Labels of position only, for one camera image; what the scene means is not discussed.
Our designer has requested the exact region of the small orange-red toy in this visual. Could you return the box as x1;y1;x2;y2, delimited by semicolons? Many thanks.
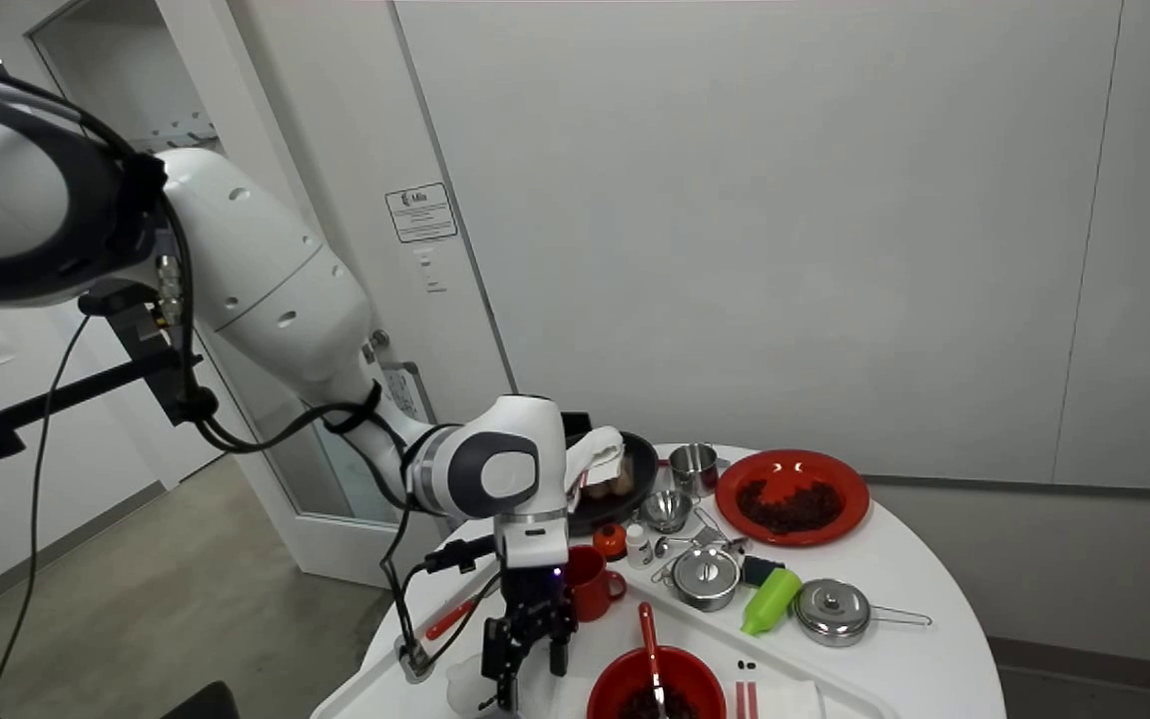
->
587;518;636;563

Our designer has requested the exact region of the red bowl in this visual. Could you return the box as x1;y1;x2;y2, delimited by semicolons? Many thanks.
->
584;643;731;719

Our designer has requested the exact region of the red-handled steel spatula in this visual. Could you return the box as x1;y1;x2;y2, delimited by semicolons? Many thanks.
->
393;581;503;672

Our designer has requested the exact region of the green toy vegetable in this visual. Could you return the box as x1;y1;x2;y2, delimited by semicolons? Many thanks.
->
734;557;808;638

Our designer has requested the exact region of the red plate with dark food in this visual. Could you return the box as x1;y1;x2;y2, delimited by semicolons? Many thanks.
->
710;445;873;551

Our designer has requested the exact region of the red chopsticks pair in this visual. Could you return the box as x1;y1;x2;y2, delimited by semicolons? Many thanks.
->
727;656;764;719

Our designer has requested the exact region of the small steel bowl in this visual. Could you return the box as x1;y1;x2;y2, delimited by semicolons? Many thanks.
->
640;486;696;541

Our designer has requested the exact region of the red spoon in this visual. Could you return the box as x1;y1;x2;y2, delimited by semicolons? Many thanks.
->
630;598;671;719

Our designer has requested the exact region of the red cup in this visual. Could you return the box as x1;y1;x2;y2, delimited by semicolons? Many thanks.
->
565;542;636;626

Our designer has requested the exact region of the small silver bowl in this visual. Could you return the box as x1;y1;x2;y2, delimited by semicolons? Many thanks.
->
787;574;940;656

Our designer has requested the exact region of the white wall sign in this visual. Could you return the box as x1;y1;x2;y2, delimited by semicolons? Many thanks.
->
380;178;462;248

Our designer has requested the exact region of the clear glass jar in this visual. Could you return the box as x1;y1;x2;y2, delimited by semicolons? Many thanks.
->
664;542;751;614

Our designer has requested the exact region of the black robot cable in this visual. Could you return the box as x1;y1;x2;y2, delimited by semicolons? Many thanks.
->
0;304;498;719

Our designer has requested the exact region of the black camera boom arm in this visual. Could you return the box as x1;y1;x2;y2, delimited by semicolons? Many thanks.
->
0;356;160;486

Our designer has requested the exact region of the steel cup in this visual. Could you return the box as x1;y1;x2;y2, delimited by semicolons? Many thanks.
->
664;439;724;497

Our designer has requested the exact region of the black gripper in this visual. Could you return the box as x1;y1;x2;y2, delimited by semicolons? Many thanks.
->
479;563;584;716

